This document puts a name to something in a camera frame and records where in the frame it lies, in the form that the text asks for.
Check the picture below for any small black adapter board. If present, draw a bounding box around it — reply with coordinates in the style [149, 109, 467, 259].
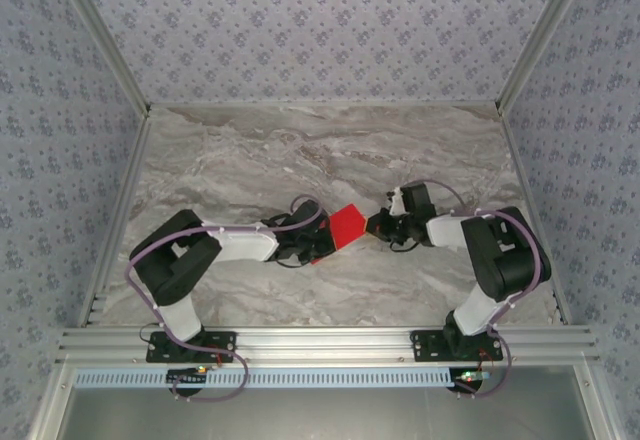
[166, 367, 209, 387]
[451, 368, 489, 397]

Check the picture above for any grey metal tray panel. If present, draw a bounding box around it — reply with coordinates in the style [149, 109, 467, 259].
[29, 364, 617, 440]

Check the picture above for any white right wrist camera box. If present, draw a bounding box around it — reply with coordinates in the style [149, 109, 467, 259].
[384, 186, 407, 215]

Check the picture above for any aluminium mounting rail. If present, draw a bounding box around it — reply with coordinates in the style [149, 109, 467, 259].
[55, 325, 601, 365]

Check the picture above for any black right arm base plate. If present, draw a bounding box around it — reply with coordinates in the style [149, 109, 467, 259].
[409, 329, 504, 364]

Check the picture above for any aluminium table side rail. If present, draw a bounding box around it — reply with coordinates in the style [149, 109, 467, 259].
[497, 107, 572, 326]
[77, 109, 154, 329]

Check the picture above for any slotted pale cable duct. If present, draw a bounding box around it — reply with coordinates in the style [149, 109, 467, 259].
[73, 366, 482, 390]

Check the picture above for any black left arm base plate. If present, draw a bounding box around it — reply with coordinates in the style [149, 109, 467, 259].
[145, 331, 237, 364]

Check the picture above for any aluminium frame post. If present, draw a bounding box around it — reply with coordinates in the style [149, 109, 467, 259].
[493, 0, 599, 111]
[47, 0, 154, 119]

